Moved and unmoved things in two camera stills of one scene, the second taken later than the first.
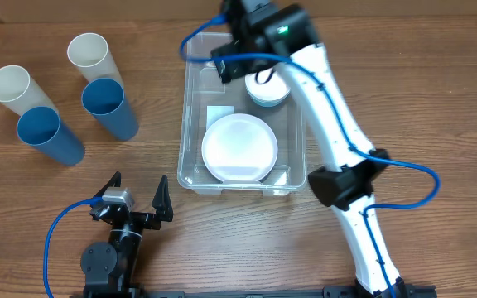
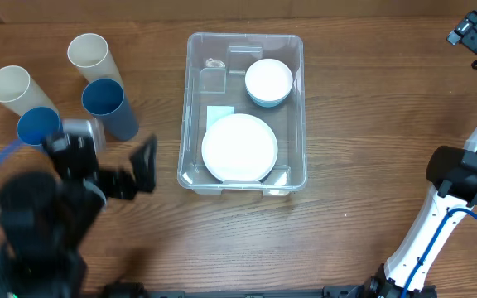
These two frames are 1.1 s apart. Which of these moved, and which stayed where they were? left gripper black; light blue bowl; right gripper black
Moved: right gripper black; left gripper black
Stayed: light blue bowl
